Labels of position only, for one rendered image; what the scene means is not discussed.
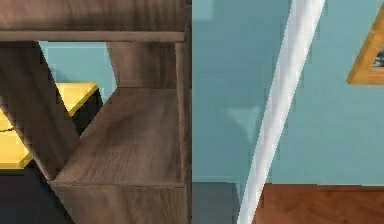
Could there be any wooden framed picture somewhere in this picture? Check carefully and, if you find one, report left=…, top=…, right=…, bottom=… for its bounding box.
left=345, top=3, right=384, bottom=86

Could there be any yellow box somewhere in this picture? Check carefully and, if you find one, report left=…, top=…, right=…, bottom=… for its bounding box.
left=0, top=82, right=100, bottom=170

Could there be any white door frame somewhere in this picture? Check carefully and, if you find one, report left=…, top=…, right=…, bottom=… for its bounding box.
left=237, top=0, right=326, bottom=224

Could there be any brown wooden shelf unit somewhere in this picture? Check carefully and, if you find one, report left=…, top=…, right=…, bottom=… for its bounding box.
left=0, top=0, right=193, bottom=224

